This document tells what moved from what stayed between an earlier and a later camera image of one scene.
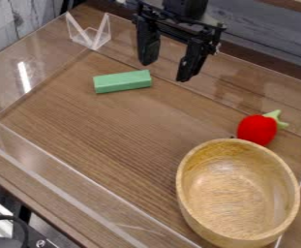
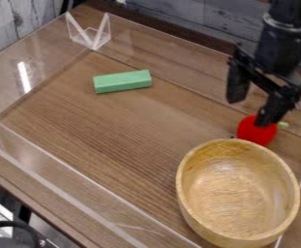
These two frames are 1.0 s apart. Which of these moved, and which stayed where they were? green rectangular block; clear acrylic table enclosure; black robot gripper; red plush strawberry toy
Moved: black robot gripper
Stayed: red plush strawberry toy; clear acrylic table enclosure; green rectangular block
